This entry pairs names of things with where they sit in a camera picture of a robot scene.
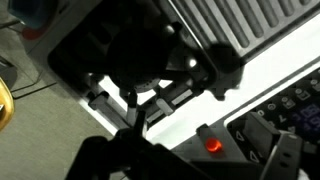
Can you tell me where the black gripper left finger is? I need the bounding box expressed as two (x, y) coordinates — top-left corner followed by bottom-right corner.
(65, 111), (213, 180)

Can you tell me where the top orange stove button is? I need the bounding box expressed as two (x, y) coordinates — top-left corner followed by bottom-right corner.
(205, 138), (222, 153)

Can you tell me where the grey toy stove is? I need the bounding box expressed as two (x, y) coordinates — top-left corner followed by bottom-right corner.
(48, 0), (320, 180)

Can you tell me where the black floor cable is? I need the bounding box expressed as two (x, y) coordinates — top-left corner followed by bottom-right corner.
(0, 19), (59, 99)

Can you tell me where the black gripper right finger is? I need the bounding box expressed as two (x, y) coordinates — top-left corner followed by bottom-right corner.
(243, 112), (303, 180)

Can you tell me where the yellow wooden chair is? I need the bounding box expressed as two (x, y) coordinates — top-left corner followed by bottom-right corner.
(0, 78), (15, 131)

